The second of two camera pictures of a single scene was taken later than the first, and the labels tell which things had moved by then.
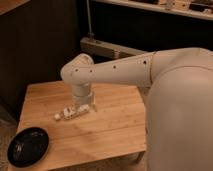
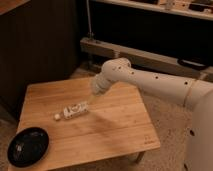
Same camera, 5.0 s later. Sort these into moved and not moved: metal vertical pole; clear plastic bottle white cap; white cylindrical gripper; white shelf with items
Moved: white cylindrical gripper
Not moved: white shelf with items; clear plastic bottle white cap; metal vertical pole
